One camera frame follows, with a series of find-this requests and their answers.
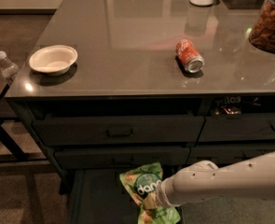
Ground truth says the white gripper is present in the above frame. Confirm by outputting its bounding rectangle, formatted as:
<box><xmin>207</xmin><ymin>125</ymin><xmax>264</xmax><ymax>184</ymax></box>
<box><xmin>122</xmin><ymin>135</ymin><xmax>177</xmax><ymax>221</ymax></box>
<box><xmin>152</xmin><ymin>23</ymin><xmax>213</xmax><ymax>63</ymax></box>
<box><xmin>144</xmin><ymin>179</ymin><xmax>176</xmax><ymax>210</ymax></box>

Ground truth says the green rice chip bag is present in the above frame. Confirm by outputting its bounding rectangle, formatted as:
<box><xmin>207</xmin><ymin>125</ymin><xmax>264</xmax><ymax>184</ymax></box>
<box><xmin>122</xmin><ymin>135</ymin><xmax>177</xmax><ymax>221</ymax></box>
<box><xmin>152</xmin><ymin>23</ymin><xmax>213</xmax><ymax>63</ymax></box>
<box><xmin>119</xmin><ymin>162</ymin><xmax>181</xmax><ymax>224</ymax></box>

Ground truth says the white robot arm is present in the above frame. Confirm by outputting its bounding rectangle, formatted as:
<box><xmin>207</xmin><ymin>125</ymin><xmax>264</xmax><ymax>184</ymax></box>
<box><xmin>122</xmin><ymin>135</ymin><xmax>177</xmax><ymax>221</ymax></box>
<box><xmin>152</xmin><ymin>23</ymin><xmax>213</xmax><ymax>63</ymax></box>
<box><xmin>144</xmin><ymin>151</ymin><xmax>275</xmax><ymax>209</ymax></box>

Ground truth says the middle left drawer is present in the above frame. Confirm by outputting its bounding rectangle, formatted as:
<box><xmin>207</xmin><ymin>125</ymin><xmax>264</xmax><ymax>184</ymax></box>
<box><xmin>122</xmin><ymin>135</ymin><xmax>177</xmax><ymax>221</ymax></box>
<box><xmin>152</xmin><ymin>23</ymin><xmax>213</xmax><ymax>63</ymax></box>
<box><xmin>54</xmin><ymin>146</ymin><xmax>189</xmax><ymax>169</ymax></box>

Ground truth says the open bottom left drawer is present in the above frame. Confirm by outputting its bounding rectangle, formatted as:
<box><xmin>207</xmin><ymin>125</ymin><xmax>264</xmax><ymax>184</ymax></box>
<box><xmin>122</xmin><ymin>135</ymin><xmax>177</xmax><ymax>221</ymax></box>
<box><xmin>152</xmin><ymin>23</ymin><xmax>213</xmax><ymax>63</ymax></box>
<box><xmin>68</xmin><ymin>167</ymin><xmax>140</xmax><ymax>224</ymax></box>

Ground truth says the top left drawer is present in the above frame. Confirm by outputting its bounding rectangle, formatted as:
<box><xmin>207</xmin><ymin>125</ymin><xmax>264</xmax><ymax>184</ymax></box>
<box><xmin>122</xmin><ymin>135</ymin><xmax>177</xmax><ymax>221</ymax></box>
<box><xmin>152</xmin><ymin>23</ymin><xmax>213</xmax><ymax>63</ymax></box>
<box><xmin>32</xmin><ymin>115</ymin><xmax>204</xmax><ymax>147</ymax></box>

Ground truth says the middle right drawer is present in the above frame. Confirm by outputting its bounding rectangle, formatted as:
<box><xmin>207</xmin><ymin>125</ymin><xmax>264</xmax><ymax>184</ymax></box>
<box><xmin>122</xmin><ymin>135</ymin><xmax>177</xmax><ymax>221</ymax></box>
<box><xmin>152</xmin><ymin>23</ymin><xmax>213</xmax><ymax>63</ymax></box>
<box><xmin>186</xmin><ymin>143</ymin><xmax>275</xmax><ymax>165</ymax></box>

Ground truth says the dark snack bag in drawer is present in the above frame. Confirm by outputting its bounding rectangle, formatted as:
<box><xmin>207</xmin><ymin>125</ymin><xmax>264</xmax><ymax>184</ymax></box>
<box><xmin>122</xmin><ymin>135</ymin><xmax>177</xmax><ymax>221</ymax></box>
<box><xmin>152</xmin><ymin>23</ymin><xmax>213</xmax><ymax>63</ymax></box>
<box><xmin>214</xmin><ymin>96</ymin><xmax>241</xmax><ymax>116</ymax></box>

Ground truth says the top right drawer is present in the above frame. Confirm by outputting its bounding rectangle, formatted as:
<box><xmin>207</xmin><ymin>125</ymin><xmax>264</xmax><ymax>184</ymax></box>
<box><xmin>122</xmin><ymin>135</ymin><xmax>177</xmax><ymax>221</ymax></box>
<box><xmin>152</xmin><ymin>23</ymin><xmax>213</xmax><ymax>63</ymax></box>
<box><xmin>199</xmin><ymin>113</ymin><xmax>275</xmax><ymax>142</ymax></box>

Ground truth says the black side table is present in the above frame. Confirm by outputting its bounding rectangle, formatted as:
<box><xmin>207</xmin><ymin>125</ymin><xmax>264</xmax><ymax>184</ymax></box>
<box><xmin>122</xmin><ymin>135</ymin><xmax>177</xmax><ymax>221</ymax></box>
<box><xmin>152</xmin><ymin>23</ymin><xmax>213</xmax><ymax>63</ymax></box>
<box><xmin>0</xmin><ymin>83</ymin><xmax>46</xmax><ymax>163</ymax></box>

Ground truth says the red soda can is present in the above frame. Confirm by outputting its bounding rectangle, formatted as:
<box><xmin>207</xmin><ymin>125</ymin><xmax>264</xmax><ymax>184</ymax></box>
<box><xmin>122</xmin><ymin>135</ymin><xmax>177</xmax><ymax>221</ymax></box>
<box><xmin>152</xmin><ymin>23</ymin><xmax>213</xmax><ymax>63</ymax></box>
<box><xmin>176</xmin><ymin>39</ymin><xmax>205</xmax><ymax>74</ymax></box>

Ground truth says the white paper bowl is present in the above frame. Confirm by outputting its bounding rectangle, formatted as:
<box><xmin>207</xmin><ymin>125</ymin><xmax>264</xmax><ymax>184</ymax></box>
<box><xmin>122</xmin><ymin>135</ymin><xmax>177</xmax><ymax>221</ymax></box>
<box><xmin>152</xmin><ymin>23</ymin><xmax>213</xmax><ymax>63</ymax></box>
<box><xmin>29</xmin><ymin>45</ymin><xmax>78</xmax><ymax>76</ymax></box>

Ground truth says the clear plastic water bottle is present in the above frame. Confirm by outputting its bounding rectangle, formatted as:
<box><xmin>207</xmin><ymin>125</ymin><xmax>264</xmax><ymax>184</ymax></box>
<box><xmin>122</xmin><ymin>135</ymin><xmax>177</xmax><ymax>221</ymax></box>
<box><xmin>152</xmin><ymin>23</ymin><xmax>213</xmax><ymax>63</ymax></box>
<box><xmin>0</xmin><ymin>50</ymin><xmax>20</xmax><ymax>85</ymax></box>

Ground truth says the glass jar of snacks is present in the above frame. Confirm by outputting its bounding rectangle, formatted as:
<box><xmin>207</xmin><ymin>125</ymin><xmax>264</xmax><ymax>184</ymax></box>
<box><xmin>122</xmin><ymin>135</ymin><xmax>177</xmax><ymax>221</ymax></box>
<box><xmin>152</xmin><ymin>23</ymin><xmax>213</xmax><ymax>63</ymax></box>
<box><xmin>249</xmin><ymin>0</ymin><xmax>275</xmax><ymax>53</ymax></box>

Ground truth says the dark drawer cabinet frame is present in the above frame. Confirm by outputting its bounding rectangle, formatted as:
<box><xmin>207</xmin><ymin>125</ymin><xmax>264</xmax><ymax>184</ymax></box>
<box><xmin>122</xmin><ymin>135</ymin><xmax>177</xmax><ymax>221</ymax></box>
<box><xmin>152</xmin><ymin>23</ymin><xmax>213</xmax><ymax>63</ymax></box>
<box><xmin>10</xmin><ymin>96</ymin><xmax>275</xmax><ymax>187</ymax></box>

